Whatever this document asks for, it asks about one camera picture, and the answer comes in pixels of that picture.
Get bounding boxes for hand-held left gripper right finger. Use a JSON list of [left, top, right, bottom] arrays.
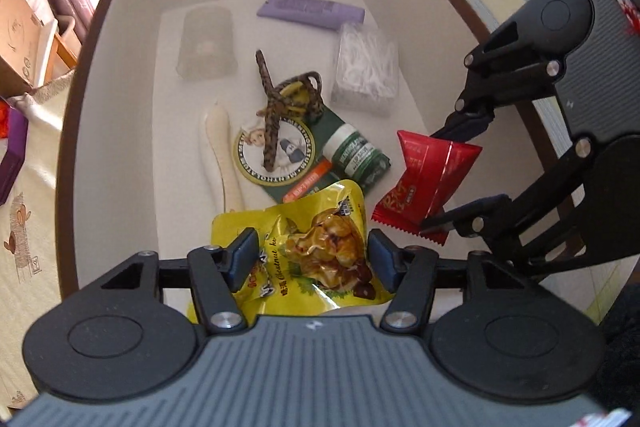
[[366, 228, 518, 336]]

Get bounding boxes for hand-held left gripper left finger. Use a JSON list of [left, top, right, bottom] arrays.
[[97, 228, 262, 338]]

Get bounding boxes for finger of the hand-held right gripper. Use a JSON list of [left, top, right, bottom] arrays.
[[419, 138, 599, 281], [432, 17, 563, 144]]

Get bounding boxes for red snack packet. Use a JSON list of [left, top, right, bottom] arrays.
[[371, 129, 484, 248]]

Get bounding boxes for yellow chestnut snack packet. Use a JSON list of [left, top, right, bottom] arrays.
[[187, 179, 401, 324]]

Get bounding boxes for orange lip balm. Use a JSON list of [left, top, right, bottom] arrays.
[[282, 159, 334, 204]]

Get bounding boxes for green ointment card package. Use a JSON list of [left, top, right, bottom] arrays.
[[232, 104, 392, 204]]

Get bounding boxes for clear box of cotton swabs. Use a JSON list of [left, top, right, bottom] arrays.
[[330, 22, 402, 118]]

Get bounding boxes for purple tube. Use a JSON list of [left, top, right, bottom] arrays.
[[256, 0, 366, 32]]

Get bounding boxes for cream printed blanket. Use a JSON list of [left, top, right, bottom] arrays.
[[0, 77, 82, 410]]

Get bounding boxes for clear plastic cup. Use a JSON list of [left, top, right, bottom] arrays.
[[176, 6, 239, 80]]

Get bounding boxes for red and white packet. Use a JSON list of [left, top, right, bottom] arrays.
[[575, 409, 632, 427]]

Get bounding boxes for printed cardboard box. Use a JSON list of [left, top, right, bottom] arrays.
[[0, 0, 57, 96]]

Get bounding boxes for cream long-handled tool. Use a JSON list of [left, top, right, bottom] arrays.
[[200, 102, 247, 214]]

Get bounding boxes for leopard print hair tie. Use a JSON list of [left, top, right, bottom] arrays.
[[254, 49, 325, 174]]

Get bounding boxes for wooden frame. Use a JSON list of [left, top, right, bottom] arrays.
[[44, 16, 82, 74]]

